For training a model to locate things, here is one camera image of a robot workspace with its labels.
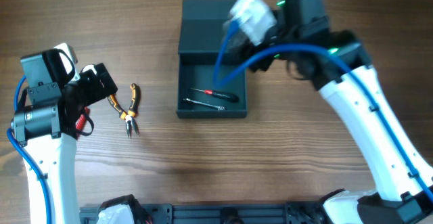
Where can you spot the red handled cutters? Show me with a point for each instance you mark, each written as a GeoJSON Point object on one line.
{"type": "Point", "coordinates": [80, 124]}

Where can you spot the silver L-shaped socket wrench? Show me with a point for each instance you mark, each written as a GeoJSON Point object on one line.
{"type": "Point", "coordinates": [190, 101]}

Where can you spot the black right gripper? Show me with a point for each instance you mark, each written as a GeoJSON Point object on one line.
{"type": "Point", "coordinates": [258, 61]}

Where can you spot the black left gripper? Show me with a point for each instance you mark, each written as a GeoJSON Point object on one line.
{"type": "Point", "coordinates": [102, 82]}

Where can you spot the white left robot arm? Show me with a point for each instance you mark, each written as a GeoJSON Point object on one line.
{"type": "Point", "coordinates": [49, 100]}

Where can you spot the black red screwdriver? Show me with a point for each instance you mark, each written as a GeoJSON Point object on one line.
{"type": "Point", "coordinates": [230, 97]}

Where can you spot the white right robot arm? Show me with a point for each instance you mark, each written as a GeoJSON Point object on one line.
{"type": "Point", "coordinates": [341, 70]}

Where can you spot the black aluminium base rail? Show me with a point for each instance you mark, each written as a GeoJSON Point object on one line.
{"type": "Point", "coordinates": [288, 213]}

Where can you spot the orange black pliers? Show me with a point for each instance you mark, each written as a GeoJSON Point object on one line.
{"type": "Point", "coordinates": [128, 115]}

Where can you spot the black open box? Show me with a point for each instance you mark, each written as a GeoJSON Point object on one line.
{"type": "Point", "coordinates": [201, 37]}

